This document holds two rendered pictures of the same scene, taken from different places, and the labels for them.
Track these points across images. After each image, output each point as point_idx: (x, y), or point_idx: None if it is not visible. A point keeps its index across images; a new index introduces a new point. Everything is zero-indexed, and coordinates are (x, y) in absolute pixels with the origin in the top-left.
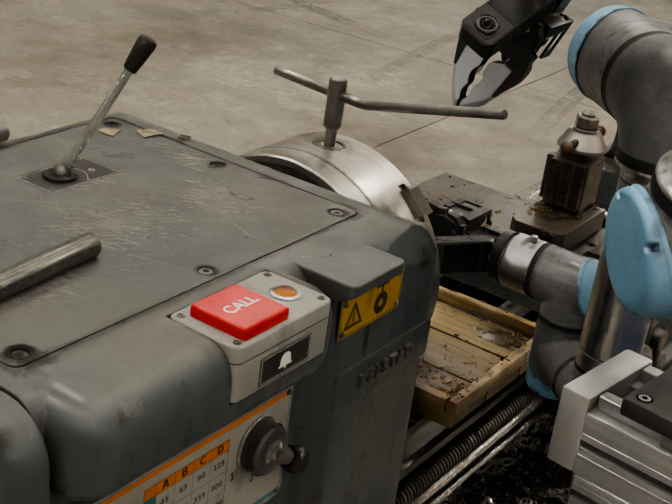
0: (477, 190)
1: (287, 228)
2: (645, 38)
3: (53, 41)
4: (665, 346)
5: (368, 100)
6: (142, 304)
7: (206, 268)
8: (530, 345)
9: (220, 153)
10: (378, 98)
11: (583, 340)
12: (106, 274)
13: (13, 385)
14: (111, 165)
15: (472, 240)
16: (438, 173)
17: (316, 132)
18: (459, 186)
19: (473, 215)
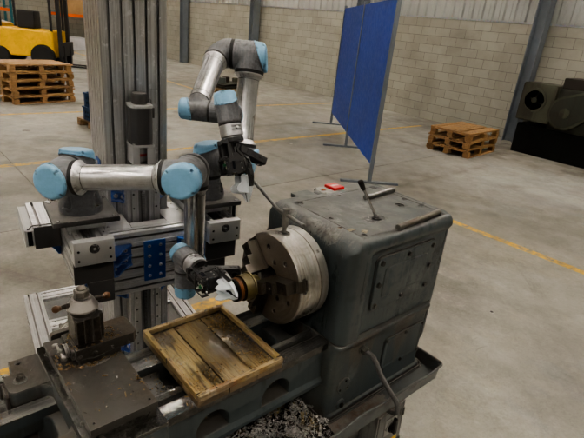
0: (91, 402)
1: (316, 201)
2: (199, 155)
3: None
4: None
5: (277, 207)
6: (353, 191)
7: (339, 195)
8: (163, 323)
9: (328, 222)
10: None
11: (203, 246)
12: (361, 196)
13: (374, 184)
14: (362, 220)
15: (215, 265)
16: None
17: (283, 242)
18: (100, 408)
19: (207, 268)
